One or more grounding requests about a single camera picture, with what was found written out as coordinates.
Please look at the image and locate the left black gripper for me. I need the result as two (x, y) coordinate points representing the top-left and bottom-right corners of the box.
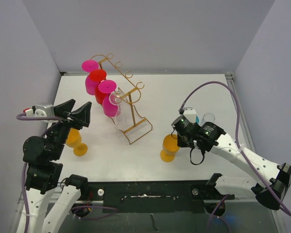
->
(48, 98), (91, 158)

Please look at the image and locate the pink plastic wine glass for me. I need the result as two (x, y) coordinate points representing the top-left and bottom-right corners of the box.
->
(98, 80), (118, 117)
(81, 60), (99, 95)

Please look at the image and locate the red plastic wine glass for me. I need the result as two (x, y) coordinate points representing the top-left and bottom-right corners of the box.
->
(89, 69), (107, 105)

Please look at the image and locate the clear wine glass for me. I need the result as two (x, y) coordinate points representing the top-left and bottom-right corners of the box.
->
(201, 113), (215, 125)
(109, 91), (127, 131)

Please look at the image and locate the orange plastic wine glass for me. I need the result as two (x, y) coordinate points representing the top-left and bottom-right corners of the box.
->
(65, 128), (88, 157)
(160, 134), (180, 162)

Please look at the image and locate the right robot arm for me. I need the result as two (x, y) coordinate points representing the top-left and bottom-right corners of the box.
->
(172, 115), (291, 210)

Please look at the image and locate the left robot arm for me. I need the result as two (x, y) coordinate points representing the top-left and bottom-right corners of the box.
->
(16, 99), (92, 233)

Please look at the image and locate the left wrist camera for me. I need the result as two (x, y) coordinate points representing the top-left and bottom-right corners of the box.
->
(23, 103), (55, 118)

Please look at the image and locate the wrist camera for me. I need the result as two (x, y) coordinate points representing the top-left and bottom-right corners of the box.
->
(23, 103), (55, 118)
(179, 107), (197, 123)

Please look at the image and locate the gold wire wine glass rack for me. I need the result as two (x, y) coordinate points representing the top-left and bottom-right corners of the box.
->
(98, 53), (153, 145)

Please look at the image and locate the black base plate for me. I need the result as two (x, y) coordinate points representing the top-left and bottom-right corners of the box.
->
(79, 180), (223, 213)

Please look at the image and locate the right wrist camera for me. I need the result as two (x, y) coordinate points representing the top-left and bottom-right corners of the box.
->
(179, 107), (197, 123)

